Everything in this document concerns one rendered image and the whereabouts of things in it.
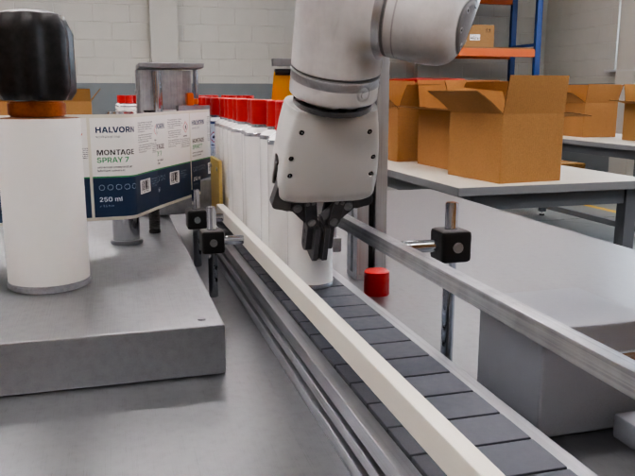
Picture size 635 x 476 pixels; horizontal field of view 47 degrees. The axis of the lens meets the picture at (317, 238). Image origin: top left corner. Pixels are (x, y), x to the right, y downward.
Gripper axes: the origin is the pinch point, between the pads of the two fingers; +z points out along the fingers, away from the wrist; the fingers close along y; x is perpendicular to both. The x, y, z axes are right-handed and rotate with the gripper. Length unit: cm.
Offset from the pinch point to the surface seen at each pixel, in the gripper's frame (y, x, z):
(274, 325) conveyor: 5.3, 5.2, 7.1
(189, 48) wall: -71, -757, 207
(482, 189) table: -100, -133, 67
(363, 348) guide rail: 3.9, 25.2, -6.2
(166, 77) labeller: 10, -64, 4
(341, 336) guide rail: 4.4, 21.9, -4.6
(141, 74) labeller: 15, -64, 4
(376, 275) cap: -12.1, -10.4, 12.7
